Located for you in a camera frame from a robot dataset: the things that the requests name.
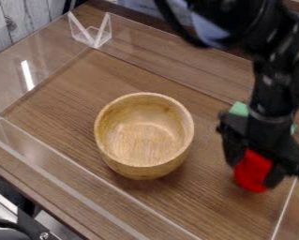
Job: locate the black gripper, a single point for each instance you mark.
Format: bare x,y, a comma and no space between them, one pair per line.
267,138

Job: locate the red plush fruit green leaf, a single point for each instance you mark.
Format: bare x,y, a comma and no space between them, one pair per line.
251,171

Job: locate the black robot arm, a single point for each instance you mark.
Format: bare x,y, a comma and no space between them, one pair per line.
262,29

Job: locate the green rectangular block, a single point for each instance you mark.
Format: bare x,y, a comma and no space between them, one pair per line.
239,108

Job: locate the wooden bowl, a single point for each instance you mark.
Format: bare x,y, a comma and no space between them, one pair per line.
143,132

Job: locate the clear acrylic tray enclosure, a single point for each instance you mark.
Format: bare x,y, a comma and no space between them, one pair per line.
59,76

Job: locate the black camera mount with cable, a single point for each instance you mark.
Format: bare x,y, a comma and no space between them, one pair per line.
19,226

